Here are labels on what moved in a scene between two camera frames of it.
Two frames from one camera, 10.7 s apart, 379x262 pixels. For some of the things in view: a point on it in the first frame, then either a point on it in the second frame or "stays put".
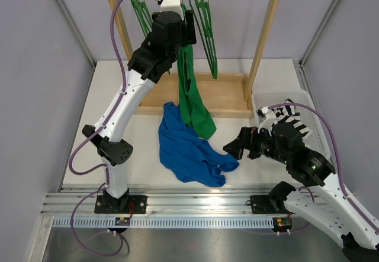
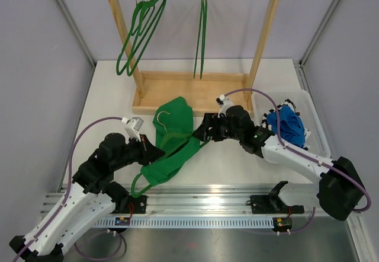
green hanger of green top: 183,8 -> 160,147
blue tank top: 192,159 -> 288,124
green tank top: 193,113 -> 173,128
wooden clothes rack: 228,96 stays put
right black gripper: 249,137 -> 211,120
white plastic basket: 316,139 stays put
